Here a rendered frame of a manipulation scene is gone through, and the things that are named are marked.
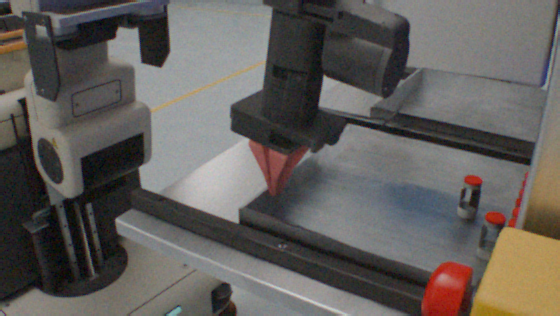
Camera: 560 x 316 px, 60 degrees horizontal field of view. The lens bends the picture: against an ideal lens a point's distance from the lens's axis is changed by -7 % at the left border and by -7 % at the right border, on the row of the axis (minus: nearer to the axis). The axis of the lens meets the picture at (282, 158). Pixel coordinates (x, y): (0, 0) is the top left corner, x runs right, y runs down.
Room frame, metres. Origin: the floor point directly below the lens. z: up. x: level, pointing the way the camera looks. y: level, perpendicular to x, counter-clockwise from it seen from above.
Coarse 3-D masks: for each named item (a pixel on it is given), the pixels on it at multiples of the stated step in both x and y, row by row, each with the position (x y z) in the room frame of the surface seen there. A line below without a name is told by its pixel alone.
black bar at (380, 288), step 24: (144, 192) 0.50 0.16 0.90; (168, 216) 0.47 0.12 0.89; (192, 216) 0.45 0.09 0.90; (216, 216) 0.45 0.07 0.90; (216, 240) 0.44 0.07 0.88; (240, 240) 0.42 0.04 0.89; (264, 240) 0.41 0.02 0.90; (288, 264) 0.39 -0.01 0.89; (312, 264) 0.38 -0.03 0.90; (336, 264) 0.37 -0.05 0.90; (360, 288) 0.35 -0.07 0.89; (384, 288) 0.34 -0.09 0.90; (408, 288) 0.34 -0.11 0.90; (408, 312) 0.33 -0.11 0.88
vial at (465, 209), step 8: (464, 184) 0.48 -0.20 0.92; (464, 192) 0.48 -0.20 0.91; (472, 192) 0.47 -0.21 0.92; (480, 192) 0.47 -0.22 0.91; (464, 200) 0.47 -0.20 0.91; (472, 200) 0.47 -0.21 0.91; (464, 208) 0.47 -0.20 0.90; (472, 208) 0.47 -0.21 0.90; (464, 216) 0.47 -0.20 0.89; (472, 216) 0.47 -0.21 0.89
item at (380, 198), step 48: (336, 144) 0.63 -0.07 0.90; (384, 144) 0.63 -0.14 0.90; (432, 144) 0.60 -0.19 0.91; (288, 192) 0.52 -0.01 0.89; (336, 192) 0.53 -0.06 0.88; (384, 192) 0.53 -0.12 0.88; (432, 192) 0.53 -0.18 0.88; (288, 240) 0.41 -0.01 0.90; (336, 240) 0.39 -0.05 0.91; (384, 240) 0.43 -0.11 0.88; (432, 240) 0.43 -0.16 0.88
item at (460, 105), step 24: (432, 72) 0.94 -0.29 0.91; (408, 96) 0.88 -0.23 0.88; (432, 96) 0.88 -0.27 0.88; (456, 96) 0.88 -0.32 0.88; (480, 96) 0.88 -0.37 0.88; (504, 96) 0.87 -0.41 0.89; (528, 96) 0.84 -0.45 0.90; (384, 120) 0.72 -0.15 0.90; (408, 120) 0.70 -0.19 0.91; (432, 120) 0.68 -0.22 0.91; (456, 120) 0.76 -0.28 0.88; (480, 120) 0.76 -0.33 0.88; (504, 120) 0.77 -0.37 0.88; (528, 120) 0.77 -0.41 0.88; (504, 144) 0.63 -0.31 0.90; (528, 144) 0.61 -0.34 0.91
